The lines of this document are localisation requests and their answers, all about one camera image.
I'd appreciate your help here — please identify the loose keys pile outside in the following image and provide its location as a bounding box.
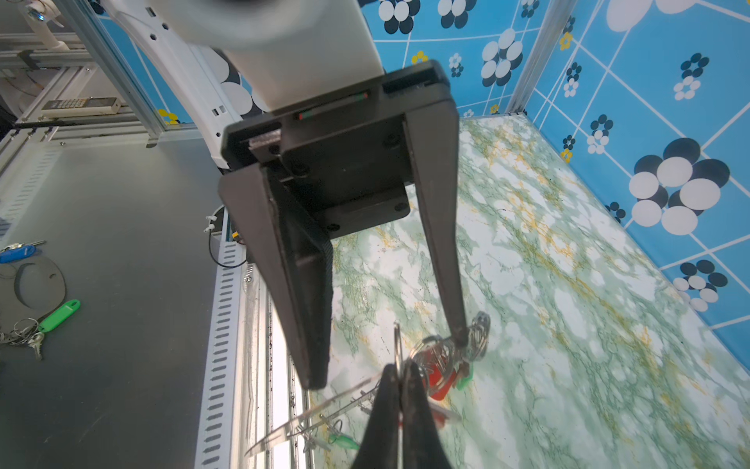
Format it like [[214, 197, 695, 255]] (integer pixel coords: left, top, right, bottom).
[[1, 318, 45, 362]]

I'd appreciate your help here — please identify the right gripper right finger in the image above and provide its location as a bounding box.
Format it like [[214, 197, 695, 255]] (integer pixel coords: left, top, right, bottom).
[[400, 360, 451, 469]]

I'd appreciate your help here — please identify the perforated cable duct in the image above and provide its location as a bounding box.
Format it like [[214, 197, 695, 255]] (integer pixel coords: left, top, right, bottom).
[[195, 240, 245, 468]]

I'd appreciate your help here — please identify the red key tag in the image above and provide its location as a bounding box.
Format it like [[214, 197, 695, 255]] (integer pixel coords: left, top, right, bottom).
[[420, 351, 459, 402]]

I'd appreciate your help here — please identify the green key tag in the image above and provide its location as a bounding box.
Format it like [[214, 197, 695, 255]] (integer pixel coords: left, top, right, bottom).
[[328, 434, 359, 451]]

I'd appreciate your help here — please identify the spare grey ring plate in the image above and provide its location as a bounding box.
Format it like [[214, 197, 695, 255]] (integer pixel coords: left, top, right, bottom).
[[1, 255, 66, 329]]

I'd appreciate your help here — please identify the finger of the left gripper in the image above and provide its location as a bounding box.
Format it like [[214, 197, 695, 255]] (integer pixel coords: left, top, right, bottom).
[[405, 100, 469, 348], [218, 164, 333, 390]]

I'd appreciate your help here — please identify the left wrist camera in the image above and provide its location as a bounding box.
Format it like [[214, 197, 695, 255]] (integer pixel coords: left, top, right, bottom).
[[154, 1, 384, 111]]

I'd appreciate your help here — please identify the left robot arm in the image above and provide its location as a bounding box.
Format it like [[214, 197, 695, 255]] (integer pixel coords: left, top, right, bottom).
[[104, 1, 470, 390]]

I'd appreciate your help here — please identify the green key tag outside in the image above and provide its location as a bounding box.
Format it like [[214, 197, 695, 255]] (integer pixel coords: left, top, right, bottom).
[[39, 300, 81, 333]]

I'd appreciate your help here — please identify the right corner aluminium post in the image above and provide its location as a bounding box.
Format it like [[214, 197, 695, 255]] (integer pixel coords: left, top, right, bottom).
[[505, 0, 577, 115]]

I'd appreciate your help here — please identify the grey metal key ring plate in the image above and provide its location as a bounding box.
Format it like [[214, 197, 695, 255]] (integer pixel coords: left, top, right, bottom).
[[244, 312, 491, 457]]

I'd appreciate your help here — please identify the blue key tag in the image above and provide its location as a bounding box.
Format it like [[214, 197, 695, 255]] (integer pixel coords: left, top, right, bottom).
[[0, 240, 45, 264]]

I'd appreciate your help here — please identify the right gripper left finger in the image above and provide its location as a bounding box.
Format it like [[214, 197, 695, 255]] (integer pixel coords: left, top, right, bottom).
[[351, 365, 400, 469]]

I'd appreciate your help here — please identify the aluminium front rail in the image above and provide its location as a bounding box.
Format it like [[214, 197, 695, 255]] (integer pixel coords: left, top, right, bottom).
[[192, 204, 312, 469]]

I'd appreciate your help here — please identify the handheld remote on shelf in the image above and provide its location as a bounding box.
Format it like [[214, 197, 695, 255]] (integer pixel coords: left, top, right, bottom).
[[41, 97, 122, 119]]

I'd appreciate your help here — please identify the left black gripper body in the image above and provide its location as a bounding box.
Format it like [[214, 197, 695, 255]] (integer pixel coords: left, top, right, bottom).
[[221, 61, 454, 238]]

